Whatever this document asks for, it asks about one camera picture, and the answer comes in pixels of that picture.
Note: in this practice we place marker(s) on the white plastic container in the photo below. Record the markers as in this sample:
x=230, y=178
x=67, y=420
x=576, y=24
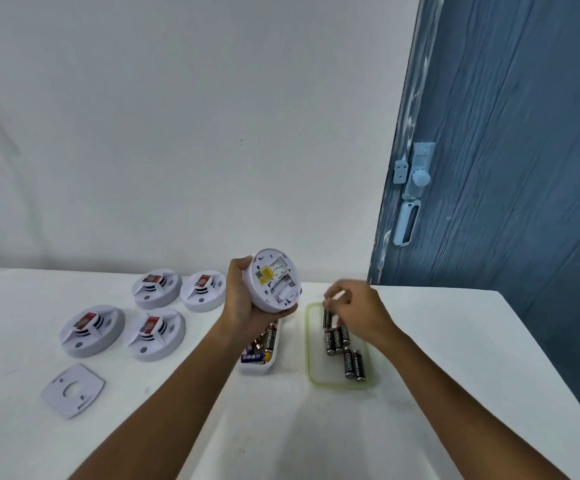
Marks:
x=262, y=368

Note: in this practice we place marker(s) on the person's right hand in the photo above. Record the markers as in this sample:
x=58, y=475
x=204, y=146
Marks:
x=362, y=309

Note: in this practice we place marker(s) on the clear green-rimmed container lid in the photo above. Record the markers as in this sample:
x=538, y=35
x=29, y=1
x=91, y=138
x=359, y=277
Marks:
x=322, y=369

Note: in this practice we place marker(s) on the black gold battery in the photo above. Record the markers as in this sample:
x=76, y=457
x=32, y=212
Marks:
x=349, y=363
x=328, y=319
x=345, y=335
x=329, y=342
x=338, y=340
x=359, y=366

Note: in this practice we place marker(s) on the pale blue strike plate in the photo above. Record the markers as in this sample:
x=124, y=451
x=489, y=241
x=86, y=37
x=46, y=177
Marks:
x=401, y=171

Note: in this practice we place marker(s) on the pile of black batteries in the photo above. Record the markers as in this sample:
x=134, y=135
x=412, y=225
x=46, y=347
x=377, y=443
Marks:
x=262, y=344

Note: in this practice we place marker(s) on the person's left thumb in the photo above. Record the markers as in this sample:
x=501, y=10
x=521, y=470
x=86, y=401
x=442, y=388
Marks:
x=241, y=263

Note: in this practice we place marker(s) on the person's left forearm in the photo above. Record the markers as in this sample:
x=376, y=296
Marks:
x=180, y=399

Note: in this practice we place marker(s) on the person's right forearm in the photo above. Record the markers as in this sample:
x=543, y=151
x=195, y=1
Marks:
x=459, y=409

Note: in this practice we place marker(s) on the pale blue door lock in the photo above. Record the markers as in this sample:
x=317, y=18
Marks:
x=419, y=172

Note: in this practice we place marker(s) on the blue wooden door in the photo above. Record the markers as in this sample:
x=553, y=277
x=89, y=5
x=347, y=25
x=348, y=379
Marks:
x=509, y=169

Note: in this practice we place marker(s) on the person's right fingers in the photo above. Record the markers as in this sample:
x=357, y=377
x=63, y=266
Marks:
x=339, y=302

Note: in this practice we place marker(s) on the person's left hand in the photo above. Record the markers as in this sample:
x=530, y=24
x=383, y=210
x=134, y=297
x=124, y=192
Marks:
x=236, y=302

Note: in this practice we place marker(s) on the white round smoke detector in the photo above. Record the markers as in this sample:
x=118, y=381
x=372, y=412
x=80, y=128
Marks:
x=275, y=279
x=91, y=332
x=156, y=289
x=156, y=335
x=202, y=292

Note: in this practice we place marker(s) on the white square mounting plate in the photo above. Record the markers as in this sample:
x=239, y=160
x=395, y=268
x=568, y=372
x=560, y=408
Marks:
x=72, y=390

